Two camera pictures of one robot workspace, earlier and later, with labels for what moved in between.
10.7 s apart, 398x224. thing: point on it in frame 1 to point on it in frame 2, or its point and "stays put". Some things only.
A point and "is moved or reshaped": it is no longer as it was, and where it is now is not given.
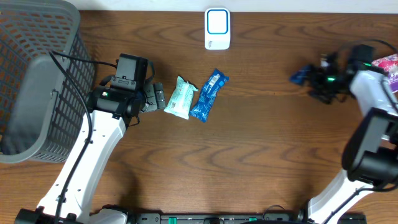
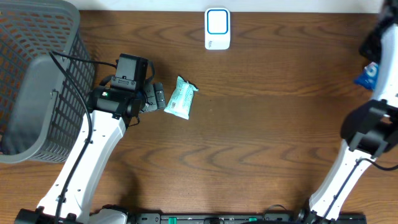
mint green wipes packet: x=180 y=102 stays put
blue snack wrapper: x=215 y=82 is moved or reshaped
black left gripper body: x=152 y=97 stays put
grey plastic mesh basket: x=46 y=74 stays put
